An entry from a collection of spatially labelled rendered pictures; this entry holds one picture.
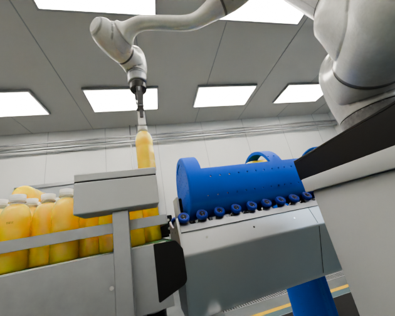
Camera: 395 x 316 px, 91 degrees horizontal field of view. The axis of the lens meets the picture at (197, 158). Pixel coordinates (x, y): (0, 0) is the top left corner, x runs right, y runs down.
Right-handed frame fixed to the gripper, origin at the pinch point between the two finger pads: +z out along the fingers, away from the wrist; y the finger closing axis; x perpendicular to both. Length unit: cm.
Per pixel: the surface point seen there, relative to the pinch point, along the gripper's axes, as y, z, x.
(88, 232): -11.7, 43.3, 18.5
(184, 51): 132, -200, -78
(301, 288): 54, 100, -95
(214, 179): -5.4, 31.4, -25.8
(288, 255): -2, 65, -51
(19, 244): -12, 43, 35
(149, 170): -25.0, 30.9, 0.5
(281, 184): -4, 37, -57
